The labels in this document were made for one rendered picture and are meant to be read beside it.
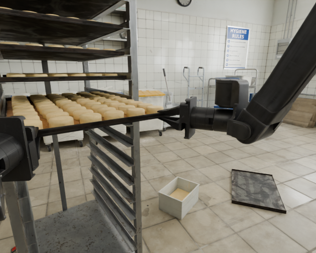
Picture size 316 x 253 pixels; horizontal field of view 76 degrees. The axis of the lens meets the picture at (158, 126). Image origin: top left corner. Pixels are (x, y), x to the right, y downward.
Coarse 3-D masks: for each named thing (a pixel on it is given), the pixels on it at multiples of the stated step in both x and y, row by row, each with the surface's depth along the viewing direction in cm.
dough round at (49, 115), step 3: (60, 111) 51; (63, 111) 51; (48, 114) 48; (51, 114) 48; (54, 114) 48; (57, 114) 48; (60, 114) 48; (63, 114) 48; (66, 114) 49; (48, 117) 47; (51, 117) 47
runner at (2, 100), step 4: (4, 96) 98; (8, 96) 100; (0, 100) 67; (4, 100) 86; (0, 104) 61; (4, 104) 76; (0, 108) 58; (4, 108) 68; (0, 112) 57; (4, 112) 61; (0, 116) 57
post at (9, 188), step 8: (8, 184) 61; (8, 192) 62; (8, 200) 62; (16, 200) 64; (8, 208) 63; (16, 208) 64; (16, 216) 65; (16, 224) 65; (16, 232) 66; (24, 232) 67; (16, 240) 66; (24, 240) 68; (16, 248) 67; (24, 248) 68
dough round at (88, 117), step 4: (80, 116) 47; (84, 116) 46; (88, 116) 46; (92, 116) 46; (96, 116) 47; (100, 116) 48; (80, 120) 46; (84, 120) 46; (88, 120) 46; (92, 120) 46; (96, 120) 47; (100, 120) 48
